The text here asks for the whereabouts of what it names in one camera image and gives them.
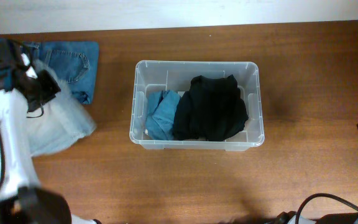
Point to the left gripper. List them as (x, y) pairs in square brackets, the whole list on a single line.
[(46, 90)]

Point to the light blue jeans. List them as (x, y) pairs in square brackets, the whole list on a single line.
[(64, 121)]

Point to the teal blue shirt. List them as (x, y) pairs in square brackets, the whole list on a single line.
[(162, 106)]

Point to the dark navy garment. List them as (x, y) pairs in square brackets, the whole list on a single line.
[(218, 106)]

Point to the black garment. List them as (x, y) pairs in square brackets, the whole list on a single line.
[(186, 125)]

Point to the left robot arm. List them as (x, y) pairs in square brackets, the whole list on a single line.
[(38, 116)]

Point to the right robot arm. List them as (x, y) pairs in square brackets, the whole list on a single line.
[(294, 217)]

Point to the dark blue folded jeans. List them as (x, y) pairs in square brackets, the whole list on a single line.
[(74, 62)]

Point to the clear plastic storage bin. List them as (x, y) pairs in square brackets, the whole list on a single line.
[(156, 75)]

